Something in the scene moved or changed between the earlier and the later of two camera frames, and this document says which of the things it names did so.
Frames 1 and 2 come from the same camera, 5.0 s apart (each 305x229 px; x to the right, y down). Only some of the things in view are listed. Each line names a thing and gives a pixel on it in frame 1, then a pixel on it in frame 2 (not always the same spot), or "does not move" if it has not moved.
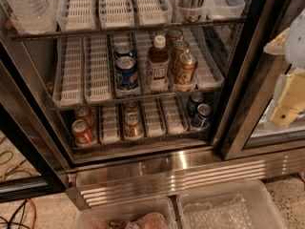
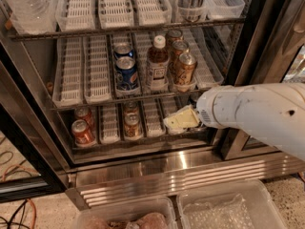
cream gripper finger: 276,47 to 181,119
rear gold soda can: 172,35 does not move
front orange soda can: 82,132 does not move
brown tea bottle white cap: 158,65 does not move
